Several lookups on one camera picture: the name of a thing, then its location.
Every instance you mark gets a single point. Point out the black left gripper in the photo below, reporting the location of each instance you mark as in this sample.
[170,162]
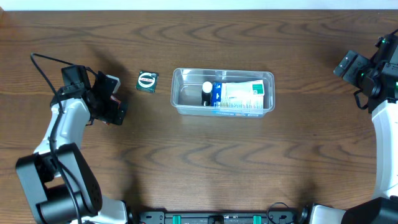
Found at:
[116,112]

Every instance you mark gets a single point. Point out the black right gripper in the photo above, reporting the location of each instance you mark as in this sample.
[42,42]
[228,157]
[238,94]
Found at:
[351,66]

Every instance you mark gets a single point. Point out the red Panadol box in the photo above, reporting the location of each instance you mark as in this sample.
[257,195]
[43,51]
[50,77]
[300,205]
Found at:
[113,98]

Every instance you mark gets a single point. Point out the green Zam-Buk box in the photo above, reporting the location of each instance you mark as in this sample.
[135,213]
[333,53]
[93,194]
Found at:
[147,81]

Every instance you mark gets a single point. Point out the black bottle white cap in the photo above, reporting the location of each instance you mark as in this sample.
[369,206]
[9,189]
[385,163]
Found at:
[206,93]

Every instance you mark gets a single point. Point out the blue medicine packet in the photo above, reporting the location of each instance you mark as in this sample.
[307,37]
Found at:
[236,102]

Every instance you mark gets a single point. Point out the white green medicine box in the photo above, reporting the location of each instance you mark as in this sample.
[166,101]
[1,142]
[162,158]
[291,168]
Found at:
[251,88]

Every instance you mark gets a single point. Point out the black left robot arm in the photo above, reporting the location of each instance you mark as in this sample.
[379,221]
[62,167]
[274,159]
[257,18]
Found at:
[57,181]

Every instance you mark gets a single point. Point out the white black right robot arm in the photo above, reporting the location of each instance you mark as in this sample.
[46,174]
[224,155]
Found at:
[382,208]

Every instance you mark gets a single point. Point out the clear plastic container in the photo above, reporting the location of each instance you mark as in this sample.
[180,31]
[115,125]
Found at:
[187,87]

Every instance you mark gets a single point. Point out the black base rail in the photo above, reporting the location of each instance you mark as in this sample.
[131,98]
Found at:
[278,216]

